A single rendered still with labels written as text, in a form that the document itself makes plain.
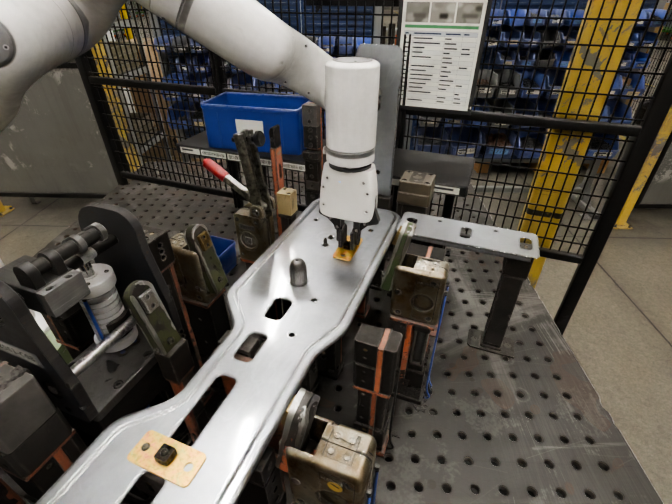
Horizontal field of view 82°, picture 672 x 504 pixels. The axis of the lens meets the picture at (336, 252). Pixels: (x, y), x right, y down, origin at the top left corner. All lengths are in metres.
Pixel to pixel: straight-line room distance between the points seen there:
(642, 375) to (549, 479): 1.44
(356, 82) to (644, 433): 1.79
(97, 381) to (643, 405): 1.99
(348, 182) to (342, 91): 0.15
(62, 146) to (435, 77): 2.71
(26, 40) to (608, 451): 1.13
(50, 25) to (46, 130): 2.70
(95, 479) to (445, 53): 1.11
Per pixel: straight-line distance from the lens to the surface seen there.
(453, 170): 1.11
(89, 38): 0.75
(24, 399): 0.57
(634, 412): 2.10
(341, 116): 0.62
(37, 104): 3.30
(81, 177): 3.40
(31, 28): 0.64
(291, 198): 0.86
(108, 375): 0.68
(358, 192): 0.67
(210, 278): 0.71
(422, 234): 0.84
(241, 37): 0.60
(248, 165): 0.77
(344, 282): 0.69
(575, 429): 0.98
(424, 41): 1.17
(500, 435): 0.91
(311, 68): 0.71
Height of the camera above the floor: 1.43
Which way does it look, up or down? 34 degrees down
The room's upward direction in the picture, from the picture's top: straight up
